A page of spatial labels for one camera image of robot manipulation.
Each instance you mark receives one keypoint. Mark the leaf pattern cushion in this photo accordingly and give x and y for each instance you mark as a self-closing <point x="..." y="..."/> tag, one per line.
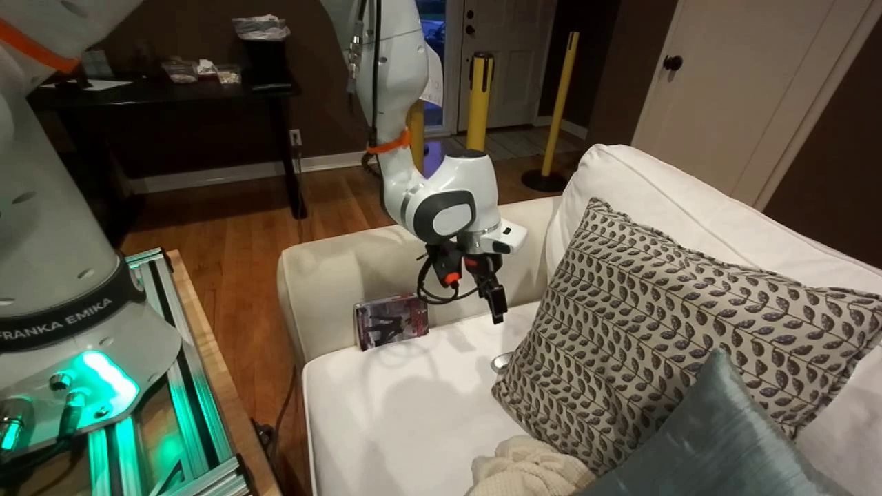
<point x="661" y="320"/>

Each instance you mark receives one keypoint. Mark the teal cushion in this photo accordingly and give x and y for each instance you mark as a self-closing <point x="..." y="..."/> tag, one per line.
<point x="705" y="443"/>

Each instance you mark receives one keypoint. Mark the dvd case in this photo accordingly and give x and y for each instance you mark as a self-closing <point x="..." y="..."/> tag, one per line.
<point x="391" y="320"/>

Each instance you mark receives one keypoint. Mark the white crumpled bag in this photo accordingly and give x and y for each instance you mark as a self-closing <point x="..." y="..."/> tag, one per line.
<point x="260" y="29"/>

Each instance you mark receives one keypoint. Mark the white panel door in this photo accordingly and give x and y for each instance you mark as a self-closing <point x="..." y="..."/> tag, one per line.
<point x="734" y="91"/>

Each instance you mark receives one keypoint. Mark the slim yellow post black base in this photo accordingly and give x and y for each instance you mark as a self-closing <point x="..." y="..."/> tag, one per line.
<point x="561" y="91"/>

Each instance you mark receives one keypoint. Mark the aluminium frame robot mount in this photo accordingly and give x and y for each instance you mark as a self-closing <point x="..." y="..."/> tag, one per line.
<point x="147" y="276"/>

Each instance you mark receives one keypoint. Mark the short yellow post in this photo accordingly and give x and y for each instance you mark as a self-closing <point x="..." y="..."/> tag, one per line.
<point x="416" y="138"/>

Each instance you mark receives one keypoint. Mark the cream crumpled blanket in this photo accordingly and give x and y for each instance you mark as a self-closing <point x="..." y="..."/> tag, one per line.
<point x="524" y="469"/>

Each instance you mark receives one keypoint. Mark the white wall outlet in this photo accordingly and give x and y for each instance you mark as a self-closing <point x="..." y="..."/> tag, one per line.
<point x="295" y="138"/>

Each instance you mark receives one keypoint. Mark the white sofa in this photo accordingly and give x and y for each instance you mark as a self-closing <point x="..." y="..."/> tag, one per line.
<point x="404" y="415"/>

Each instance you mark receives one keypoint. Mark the thick yellow post black band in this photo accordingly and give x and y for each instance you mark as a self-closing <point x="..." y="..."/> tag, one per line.
<point x="481" y="111"/>

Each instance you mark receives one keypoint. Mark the black box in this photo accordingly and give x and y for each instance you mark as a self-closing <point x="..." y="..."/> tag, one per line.
<point x="266" y="64"/>

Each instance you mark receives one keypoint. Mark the grey door with deadbolt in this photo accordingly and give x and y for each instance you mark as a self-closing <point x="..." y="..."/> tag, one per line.
<point x="514" y="64"/>

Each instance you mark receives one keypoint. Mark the black door knob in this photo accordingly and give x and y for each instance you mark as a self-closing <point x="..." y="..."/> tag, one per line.
<point x="672" y="64"/>

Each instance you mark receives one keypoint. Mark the small white clutter items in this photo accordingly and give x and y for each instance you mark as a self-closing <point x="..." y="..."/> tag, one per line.
<point x="209" y="72"/>

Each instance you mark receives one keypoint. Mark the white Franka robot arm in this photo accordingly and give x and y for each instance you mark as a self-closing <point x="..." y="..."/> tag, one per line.
<point x="55" y="230"/>

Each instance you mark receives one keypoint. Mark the black side table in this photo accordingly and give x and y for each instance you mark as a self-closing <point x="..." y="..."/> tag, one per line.
<point x="167" y="97"/>

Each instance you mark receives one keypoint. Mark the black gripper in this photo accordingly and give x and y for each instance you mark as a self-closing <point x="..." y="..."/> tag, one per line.
<point x="463" y="251"/>

